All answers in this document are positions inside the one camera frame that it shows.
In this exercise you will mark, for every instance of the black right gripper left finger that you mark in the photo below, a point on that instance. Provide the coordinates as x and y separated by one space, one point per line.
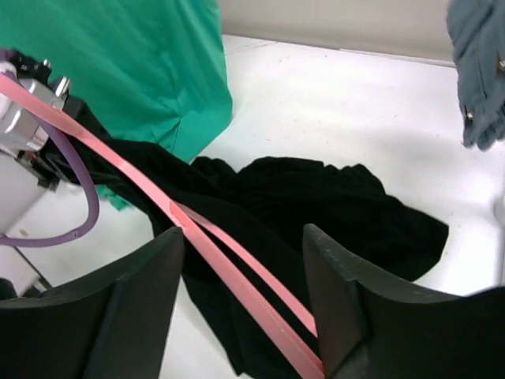
111 323

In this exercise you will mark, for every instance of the pink hanger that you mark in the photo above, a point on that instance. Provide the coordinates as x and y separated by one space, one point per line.
194 226

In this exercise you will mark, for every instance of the silver clothes rack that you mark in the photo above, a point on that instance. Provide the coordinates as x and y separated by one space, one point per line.
499 209

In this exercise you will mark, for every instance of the blue denim garment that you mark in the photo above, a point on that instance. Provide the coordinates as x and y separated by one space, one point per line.
476 29

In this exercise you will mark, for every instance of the green tank top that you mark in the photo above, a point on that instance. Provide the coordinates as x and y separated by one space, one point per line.
152 72

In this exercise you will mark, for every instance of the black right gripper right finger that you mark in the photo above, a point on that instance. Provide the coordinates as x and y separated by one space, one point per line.
373 324

